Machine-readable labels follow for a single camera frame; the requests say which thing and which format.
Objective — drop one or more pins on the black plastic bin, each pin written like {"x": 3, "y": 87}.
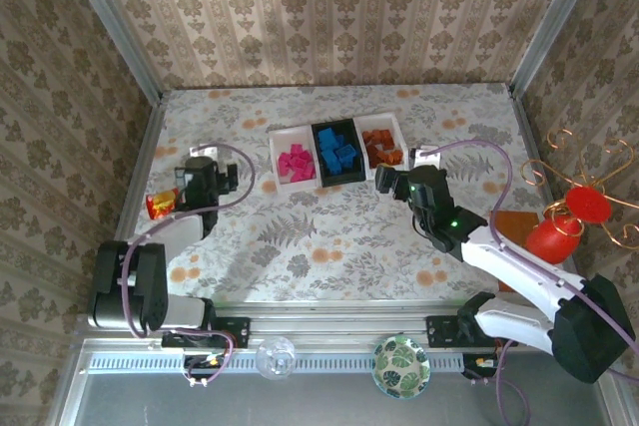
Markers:
{"x": 357, "y": 129}

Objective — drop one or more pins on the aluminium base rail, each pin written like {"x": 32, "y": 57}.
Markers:
{"x": 339, "y": 321}

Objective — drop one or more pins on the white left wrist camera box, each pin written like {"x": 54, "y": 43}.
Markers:
{"x": 209, "y": 152}

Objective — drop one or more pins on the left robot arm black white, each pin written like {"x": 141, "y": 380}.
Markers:
{"x": 145, "y": 286}

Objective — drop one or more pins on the green leaf patterned bowl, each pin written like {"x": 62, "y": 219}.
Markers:
{"x": 402, "y": 367}

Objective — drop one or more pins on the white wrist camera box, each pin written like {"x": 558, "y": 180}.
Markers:
{"x": 209, "y": 152}
{"x": 432, "y": 159}

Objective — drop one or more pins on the brown wooden board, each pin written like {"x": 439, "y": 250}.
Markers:
{"x": 514, "y": 226}

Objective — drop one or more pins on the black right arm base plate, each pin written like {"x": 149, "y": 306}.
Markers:
{"x": 439, "y": 331}

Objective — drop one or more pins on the black connector block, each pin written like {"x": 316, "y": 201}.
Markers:
{"x": 479, "y": 365}
{"x": 199, "y": 365}

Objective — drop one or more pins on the grey metal panel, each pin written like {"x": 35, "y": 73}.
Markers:
{"x": 324, "y": 406}

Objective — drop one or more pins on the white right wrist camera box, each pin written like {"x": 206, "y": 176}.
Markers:
{"x": 432, "y": 159}

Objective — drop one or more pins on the white plastic bin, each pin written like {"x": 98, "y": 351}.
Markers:
{"x": 279, "y": 139}
{"x": 384, "y": 122}

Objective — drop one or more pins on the floral tablecloth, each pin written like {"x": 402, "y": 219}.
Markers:
{"x": 224, "y": 112}

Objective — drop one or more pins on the red yellow snack packet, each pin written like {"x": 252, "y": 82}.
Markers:
{"x": 161, "y": 204}

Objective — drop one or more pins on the aluminium side rail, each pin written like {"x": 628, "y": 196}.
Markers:
{"x": 529, "y": 136}
{"x": 131, "y": 196}

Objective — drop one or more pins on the aluminium corner post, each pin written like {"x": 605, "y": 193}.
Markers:
{"x": 551, "y": 22}
{"x": 114, "y": 22}

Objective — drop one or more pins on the red vase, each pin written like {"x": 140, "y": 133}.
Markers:
{"x": 549, "y": 242}

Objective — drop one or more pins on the clear glass bowl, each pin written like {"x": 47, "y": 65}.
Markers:
{"x": 275, "y": 358}

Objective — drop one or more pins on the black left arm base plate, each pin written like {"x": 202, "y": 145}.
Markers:
{"x": 237, "y": 331}

